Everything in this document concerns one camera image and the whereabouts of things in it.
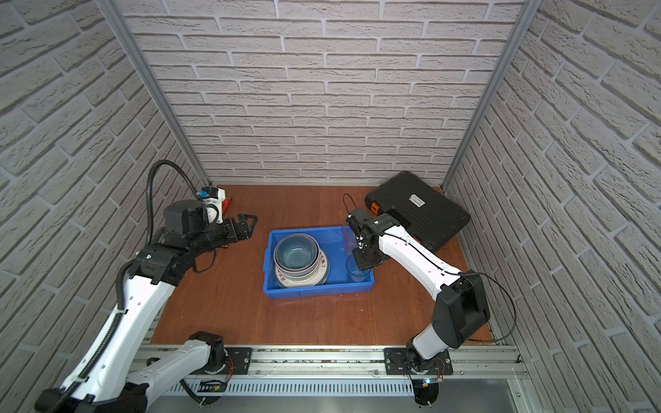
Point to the red pipe wrench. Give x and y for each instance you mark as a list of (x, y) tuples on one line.
[(225, 205)]

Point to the lavender bowl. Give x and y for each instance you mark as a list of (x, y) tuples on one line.
[(297, 273)]

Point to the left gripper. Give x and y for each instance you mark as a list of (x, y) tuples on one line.
[(235, 229)]

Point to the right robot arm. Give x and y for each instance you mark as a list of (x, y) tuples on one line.
[(461, 308)]

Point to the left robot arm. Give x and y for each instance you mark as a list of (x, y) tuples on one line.
[(102, 381)]

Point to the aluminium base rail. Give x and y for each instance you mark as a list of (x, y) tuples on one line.
[(314, 371)]

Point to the blue plastic bin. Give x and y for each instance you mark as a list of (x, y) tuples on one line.
[(338, 281)]

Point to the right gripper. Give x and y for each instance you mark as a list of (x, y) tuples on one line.
[(363, 263)]

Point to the black tool case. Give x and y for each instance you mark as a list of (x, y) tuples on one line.
[(427, 215)]

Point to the orange sunburst white plate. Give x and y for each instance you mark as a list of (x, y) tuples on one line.
[(315, 275)]

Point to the pink clear plastic cup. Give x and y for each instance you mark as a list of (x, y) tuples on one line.
[(349, 239)]

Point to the grey blue bowl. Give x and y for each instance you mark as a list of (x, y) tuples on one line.
[(296, 249)]

